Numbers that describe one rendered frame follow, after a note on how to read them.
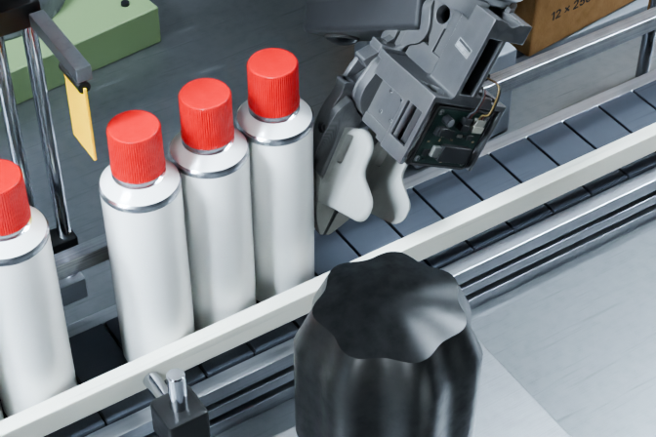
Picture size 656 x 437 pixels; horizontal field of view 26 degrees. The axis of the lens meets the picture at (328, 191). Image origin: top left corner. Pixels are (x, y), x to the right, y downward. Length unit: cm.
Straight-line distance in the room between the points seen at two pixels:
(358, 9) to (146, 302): 25
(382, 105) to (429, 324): 36
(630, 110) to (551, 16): 14
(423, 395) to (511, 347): 47
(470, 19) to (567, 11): 42
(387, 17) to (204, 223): 19
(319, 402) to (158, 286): 30
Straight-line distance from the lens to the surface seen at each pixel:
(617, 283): 114
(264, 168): 93
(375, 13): 98
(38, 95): 93
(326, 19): 101
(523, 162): 116
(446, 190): 112
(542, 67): 113
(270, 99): 91
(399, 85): 93
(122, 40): 134
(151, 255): 91
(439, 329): 62
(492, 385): 99
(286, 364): 101
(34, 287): 88
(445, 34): 94
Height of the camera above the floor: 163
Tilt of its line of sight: 42 degrees down
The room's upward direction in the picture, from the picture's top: straight up
